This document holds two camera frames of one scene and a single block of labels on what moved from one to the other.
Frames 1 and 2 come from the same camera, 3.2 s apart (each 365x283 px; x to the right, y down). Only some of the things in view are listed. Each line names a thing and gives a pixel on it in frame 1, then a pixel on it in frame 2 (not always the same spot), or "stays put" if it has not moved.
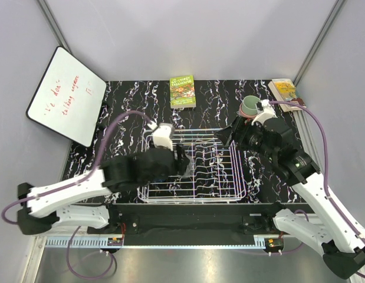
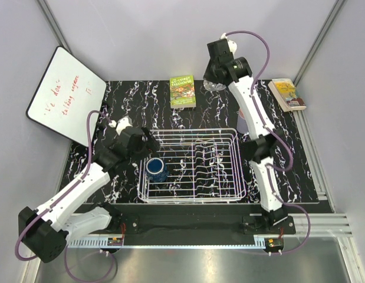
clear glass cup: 190,168 -> 210,86
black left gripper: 178,167 -> 150,146
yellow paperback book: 285,92 stays put
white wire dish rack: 214,175 stays put
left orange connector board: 115,241 stays put
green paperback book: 182,92 stays put
